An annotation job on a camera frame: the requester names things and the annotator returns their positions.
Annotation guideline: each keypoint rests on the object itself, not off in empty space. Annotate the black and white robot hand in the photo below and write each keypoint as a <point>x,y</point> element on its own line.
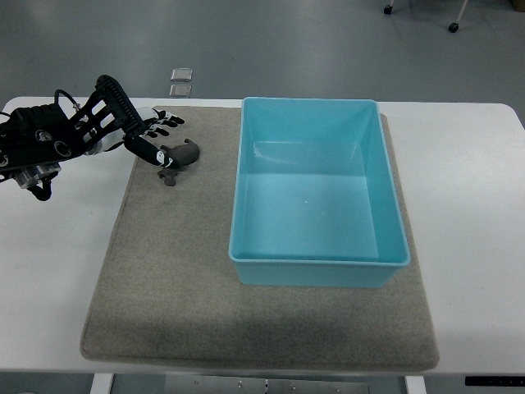
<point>140,145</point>

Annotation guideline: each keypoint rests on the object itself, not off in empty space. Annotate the brown toy hippo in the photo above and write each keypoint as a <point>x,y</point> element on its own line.
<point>177,158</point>

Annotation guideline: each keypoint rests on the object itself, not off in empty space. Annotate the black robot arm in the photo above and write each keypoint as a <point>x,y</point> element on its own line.
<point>35,140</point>

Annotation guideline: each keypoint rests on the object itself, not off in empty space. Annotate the blue plastic box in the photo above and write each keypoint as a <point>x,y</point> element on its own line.
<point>315,196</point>

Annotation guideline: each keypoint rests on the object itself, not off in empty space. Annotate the lower metal floor plate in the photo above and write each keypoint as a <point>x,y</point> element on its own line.
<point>180,91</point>

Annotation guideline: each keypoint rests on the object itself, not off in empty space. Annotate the metal floor plate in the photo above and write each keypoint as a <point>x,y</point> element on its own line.
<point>181,74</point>
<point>180,91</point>

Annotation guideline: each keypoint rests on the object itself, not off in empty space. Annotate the upper metal floor plate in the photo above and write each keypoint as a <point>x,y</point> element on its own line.
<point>181,74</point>

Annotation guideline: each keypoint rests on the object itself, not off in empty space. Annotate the grey felt mat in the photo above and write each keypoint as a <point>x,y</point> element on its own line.
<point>169,294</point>

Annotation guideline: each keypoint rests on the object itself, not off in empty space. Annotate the right black caster wheel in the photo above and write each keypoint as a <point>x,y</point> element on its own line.
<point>453,27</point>

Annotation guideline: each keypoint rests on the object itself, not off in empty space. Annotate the black control panel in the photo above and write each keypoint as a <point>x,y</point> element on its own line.
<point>494,381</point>

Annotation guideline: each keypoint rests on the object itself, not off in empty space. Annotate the metal table frame bar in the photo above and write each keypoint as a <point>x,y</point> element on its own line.
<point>215,384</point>

